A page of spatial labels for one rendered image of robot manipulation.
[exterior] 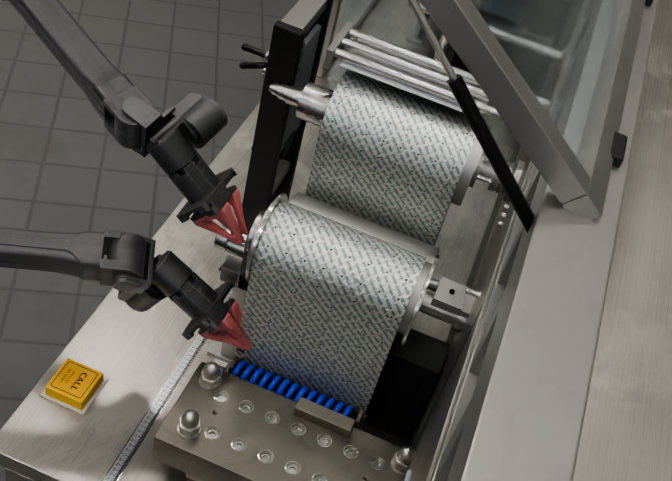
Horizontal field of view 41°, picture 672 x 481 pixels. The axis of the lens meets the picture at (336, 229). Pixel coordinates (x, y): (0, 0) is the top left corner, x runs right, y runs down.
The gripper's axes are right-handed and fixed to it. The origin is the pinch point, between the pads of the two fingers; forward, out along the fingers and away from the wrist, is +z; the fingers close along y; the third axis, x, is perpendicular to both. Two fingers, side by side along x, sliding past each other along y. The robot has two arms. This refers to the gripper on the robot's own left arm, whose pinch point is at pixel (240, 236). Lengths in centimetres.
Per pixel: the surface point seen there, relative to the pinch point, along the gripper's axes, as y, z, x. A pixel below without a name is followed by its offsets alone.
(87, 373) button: 13.9, 6.9, -34.7
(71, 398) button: 19.4, 7.3, -34.7
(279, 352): 6.2, 18.7, -3.2
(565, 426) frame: 47, 5, 61
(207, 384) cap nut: 14.4, 15.2, -11.7
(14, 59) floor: -163, -37, -195
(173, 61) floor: -200, 1, -161
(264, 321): 6.2, 12.3, -1.3
